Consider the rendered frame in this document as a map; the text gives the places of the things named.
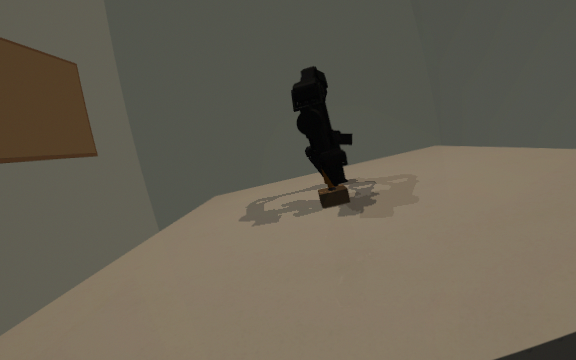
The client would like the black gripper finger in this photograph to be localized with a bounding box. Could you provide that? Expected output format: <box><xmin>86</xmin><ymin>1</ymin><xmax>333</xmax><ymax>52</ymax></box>
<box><xmin>320</xmin><ymin>161</ymin><xmax>344</xmax><ymax>187</ymax></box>
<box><xmin>309</xmin><ymin>156</ymin><xmax>323</xmax><ymax>176</ymax></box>

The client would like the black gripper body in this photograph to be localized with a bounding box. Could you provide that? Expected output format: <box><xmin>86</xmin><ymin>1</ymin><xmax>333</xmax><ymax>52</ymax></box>
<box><xmin>305</xmin><ymin>126</ymin><xmax>347</xmax><ymax>167</ymax></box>

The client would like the orange-brown tapered cylinder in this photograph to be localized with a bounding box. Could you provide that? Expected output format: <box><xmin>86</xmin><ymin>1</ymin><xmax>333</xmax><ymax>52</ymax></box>
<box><xmin>321</xmin><ymin>168</ymin><xmax>332</xmax><ymax>184</ymax></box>

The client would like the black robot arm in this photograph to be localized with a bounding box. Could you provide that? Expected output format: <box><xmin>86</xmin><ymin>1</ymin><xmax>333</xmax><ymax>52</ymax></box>
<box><xmin>291</xmin><ymin>66</ymin><xmax>352</xmax><ymax>184</ymax></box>

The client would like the brown wooden block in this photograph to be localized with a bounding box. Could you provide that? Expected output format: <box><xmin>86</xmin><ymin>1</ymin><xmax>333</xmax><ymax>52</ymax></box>
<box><xmin>318</xmin><ymin>184</ymin><xmax>350</xmax><ymax>209</ymax></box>

